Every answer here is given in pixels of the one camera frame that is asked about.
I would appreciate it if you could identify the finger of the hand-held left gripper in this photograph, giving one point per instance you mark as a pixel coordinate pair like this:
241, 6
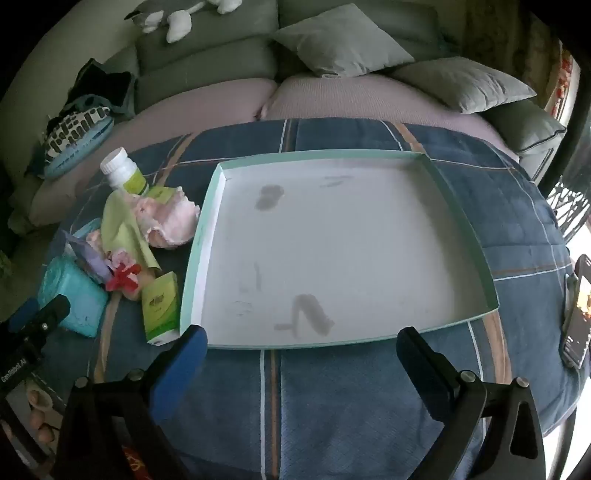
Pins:
21, 316
48, 311

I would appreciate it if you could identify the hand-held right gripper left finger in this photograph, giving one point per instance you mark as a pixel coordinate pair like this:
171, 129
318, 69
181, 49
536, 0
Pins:
181, 369

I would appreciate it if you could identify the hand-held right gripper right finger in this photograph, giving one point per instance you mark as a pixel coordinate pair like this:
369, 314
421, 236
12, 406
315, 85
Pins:
422, 369

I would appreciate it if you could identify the purple cartoon tissue packet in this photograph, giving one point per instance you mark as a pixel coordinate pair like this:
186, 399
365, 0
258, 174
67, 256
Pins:
90, 261

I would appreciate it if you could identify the light green cloth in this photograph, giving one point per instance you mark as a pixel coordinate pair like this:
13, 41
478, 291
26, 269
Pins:
124, 221

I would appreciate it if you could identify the pink striped cloth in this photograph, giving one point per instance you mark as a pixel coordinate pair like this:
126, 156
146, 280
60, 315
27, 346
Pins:
171, 221

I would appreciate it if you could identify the white tray with teal rim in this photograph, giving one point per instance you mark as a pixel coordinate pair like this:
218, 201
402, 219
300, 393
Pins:
332, 249

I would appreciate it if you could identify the person's left hand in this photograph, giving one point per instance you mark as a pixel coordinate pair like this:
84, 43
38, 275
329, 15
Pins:
39, 399

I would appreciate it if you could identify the teal wet wipes pack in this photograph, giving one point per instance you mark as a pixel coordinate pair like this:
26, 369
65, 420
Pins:
74, 300

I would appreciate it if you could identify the blue plaid blanket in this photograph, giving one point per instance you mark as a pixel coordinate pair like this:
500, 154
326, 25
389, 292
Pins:
346, 415

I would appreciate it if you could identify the white bottle with green label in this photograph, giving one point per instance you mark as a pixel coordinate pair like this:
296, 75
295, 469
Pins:
124, 173

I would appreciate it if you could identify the black smartphone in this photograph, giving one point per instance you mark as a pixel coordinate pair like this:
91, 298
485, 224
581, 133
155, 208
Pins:
577, 318

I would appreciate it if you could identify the blue patterned cushion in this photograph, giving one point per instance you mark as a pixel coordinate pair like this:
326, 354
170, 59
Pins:
76, 134

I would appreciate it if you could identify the pink sofa seat cushion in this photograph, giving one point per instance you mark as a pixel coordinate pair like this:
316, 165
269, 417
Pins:
203, 106
369, 99

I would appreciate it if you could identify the grey square cushion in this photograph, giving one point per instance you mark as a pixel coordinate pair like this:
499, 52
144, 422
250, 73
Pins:
461, 85
341, 41

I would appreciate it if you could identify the grey-green sofa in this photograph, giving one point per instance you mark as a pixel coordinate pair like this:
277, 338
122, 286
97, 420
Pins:
207, 60

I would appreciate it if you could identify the white plush toy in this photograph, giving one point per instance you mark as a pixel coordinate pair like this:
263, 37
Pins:
178, 21

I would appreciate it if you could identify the red patterned fabric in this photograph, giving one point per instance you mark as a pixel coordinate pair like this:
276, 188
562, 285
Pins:
561, 78

